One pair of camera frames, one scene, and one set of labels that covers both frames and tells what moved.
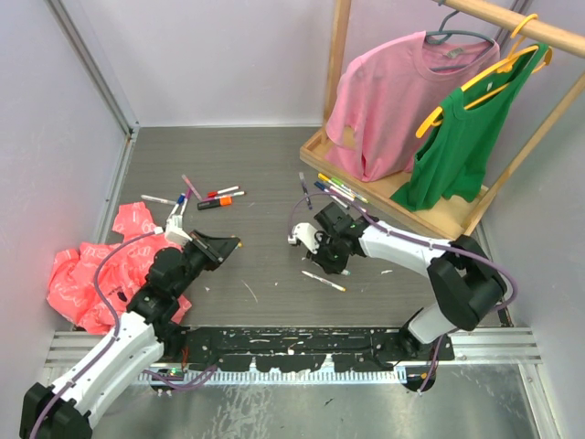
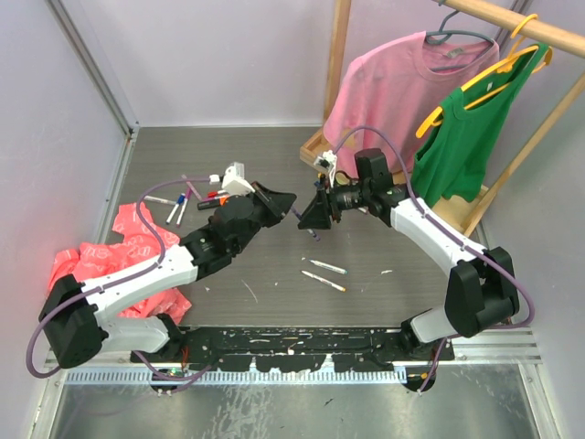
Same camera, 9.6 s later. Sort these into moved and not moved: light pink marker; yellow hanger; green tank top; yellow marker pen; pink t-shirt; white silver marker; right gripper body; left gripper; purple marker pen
Moved: right gripper body; purple marker pen; left gripper
Not moved: white silver marker; yellow hanger; green tank top; yellow marker pen; light pink marker; pink t-shirt
